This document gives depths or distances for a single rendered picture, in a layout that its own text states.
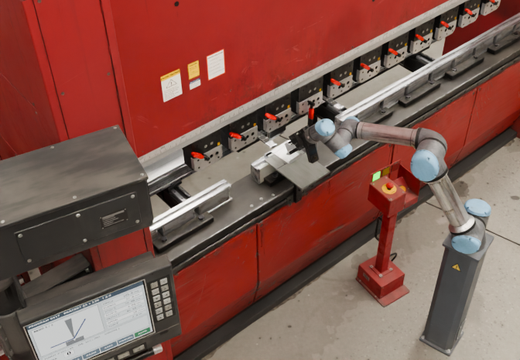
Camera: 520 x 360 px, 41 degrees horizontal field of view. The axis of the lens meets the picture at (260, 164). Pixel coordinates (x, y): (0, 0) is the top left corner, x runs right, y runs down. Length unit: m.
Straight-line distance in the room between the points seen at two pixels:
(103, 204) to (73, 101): 0.44
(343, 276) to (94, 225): 2.42
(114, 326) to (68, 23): 0.90
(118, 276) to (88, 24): 0.73
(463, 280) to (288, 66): 1.30
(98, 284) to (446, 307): 2.03
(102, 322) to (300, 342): 1.84
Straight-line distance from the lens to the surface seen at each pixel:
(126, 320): 2.17
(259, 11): 2.76
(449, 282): 3.45
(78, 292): 2.05
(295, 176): 3.18
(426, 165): 2.83
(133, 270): 2.06
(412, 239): 4.33
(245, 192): 3.28
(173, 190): 3.35
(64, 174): 1.87
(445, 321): 3.68
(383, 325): 3.90
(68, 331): 2.12
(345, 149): 2.98
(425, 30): 3.73
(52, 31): 2.02
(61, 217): 1.82
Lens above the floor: 3.16
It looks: 42 degrees down
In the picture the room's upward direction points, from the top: 1 degrees counter-clockwise
